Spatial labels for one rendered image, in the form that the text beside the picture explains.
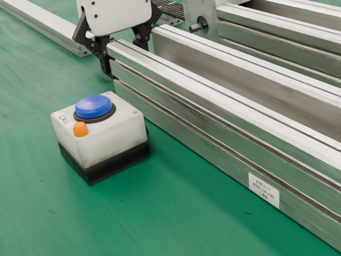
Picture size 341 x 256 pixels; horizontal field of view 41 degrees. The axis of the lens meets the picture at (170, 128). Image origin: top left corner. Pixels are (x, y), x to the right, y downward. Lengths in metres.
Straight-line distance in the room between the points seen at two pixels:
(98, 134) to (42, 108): 0.23
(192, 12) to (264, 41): 0.17
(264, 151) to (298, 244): 0.08
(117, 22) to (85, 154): 0.25
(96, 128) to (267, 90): 0.18
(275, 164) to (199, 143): 0.12
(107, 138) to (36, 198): 0.10
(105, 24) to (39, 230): 0.32
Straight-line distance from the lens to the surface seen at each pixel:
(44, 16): 1.04
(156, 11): 0.72
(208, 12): 0.74
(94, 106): 0.49
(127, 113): 0.50
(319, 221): 0.40
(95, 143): 0.48
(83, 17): 0.67
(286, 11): 0.72
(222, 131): 0.45
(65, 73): 0.79
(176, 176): 0.49
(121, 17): 0.67
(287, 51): 0.63
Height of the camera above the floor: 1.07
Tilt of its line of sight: 31 degrees down
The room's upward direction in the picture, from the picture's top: 8 degrees counter-clockwise
